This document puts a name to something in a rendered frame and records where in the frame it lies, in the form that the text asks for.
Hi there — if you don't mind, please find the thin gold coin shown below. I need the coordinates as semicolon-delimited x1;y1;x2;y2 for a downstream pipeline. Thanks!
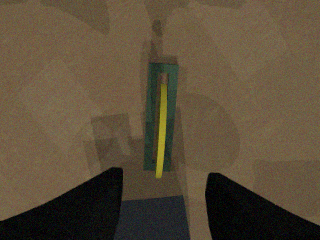
155;83;168;179

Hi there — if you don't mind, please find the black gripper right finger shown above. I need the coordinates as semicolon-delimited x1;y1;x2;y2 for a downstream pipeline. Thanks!
205;173;320;240

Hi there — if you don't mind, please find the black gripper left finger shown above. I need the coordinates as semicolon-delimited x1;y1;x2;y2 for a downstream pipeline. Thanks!
0;167;124;240

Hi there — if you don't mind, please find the grey box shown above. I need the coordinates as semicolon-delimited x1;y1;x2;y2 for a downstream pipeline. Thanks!
113;195;191;240

